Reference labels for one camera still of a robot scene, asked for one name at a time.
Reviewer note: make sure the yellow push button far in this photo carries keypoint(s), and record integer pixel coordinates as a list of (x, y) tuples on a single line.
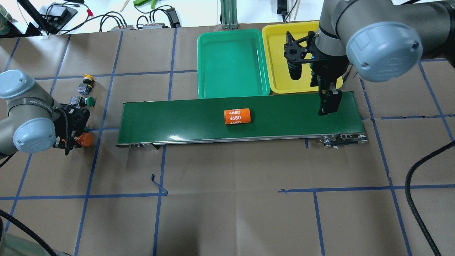
[(86, 87)]

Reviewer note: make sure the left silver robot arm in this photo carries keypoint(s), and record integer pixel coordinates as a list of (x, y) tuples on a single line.
[(36, 121)]

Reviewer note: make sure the green plastic tray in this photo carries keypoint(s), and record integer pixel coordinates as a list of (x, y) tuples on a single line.
[(232, 64)]

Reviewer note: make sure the green conveyor belt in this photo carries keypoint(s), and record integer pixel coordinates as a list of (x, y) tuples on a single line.
[(201, 121)]

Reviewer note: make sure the green push button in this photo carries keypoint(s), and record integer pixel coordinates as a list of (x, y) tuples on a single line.
[(80, 102)]

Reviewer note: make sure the aluminium frame post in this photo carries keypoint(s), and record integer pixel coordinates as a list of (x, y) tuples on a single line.
[(228, 15)]

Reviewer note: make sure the orange 4680 cylinder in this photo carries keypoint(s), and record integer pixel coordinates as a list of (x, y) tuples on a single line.
[(85, 139), (237, 116)]

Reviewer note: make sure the yellow plastic tray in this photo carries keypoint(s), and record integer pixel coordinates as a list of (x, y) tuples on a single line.
[(274, 38)]

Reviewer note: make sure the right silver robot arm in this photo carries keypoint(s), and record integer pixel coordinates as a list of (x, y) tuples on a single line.
[(380, 39)]

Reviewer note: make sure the black power adapter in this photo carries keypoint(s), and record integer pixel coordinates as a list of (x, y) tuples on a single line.
[(174, 19)]

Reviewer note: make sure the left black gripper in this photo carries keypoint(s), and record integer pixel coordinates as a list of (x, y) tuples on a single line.
[(76, 122)]

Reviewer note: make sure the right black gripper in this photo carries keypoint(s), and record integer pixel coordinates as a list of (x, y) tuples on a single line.
[(327, 69)]

